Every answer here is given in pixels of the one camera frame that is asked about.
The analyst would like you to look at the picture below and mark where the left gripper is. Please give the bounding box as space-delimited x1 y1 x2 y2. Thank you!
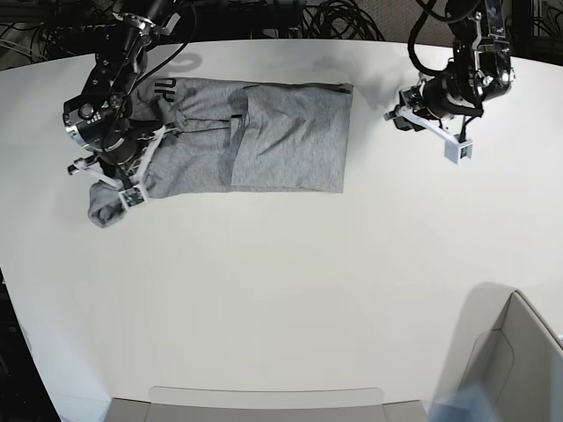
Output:
384 76 484 131

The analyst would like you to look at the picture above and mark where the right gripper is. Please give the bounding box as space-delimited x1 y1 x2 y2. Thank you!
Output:
63 103 180 176

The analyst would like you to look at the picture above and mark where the grey T-shirt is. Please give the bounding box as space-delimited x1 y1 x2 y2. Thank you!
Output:
87 76 355 229

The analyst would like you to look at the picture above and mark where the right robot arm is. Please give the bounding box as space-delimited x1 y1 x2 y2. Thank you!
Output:
62 1 186 178

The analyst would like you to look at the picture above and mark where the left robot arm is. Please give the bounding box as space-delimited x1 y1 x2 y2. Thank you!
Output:
384 1 514 131

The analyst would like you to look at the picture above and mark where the grey tray front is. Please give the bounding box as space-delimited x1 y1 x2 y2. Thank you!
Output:
105 386 428 421

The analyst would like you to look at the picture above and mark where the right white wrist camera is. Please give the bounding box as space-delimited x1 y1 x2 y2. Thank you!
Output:
94 125 171 210

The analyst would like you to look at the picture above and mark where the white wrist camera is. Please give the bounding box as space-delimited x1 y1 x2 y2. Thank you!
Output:
94 125 171 210
393 103 475 164

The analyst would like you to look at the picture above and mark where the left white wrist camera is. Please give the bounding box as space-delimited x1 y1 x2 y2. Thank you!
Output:
393 103 475 164

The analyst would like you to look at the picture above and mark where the black cable bundle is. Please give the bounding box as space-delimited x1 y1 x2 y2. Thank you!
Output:
289 0 388 41

